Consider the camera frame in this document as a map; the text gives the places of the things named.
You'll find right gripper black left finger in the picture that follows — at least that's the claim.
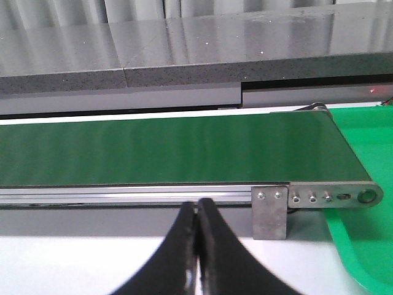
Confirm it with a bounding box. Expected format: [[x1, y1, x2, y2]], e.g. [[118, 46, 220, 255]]
[[113, 202, 197, 294]]

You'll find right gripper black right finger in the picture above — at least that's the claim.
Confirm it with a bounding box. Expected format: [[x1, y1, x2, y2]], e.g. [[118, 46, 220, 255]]
[[197, 198, 299, 294]]

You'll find steel conveyor end plate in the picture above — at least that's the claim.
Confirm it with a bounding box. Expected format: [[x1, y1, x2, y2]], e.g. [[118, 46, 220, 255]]
[[288, 181, 384, 209]]

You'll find green plastic tray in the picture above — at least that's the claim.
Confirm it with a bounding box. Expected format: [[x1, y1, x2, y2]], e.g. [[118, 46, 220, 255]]
[[325, 105, 393, 294]]

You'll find green conveyor belt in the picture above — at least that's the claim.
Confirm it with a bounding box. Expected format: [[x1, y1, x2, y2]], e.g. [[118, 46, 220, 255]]
[[1, 111, 370, 187]]

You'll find grey cabinet front panel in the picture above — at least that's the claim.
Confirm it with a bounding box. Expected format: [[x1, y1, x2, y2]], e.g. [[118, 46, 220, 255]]
[[1, 82, 392, 116]]

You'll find grey stone countertop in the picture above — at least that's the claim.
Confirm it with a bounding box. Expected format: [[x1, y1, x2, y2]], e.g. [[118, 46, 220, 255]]
[[1, 2, 392, 95]]

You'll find white pleated curtain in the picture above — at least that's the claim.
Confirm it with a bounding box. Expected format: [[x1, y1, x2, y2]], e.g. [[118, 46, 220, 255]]
[[0, 0, 393, 31]]

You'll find steel conveyor mounting bracket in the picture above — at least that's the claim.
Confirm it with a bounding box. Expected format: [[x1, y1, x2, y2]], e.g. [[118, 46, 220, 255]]
[[251, 186, 288, 240]]

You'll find aluminium conveyor side rail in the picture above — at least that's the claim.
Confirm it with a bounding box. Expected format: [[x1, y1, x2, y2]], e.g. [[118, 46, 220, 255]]
[[1, 184, 252, 206]]

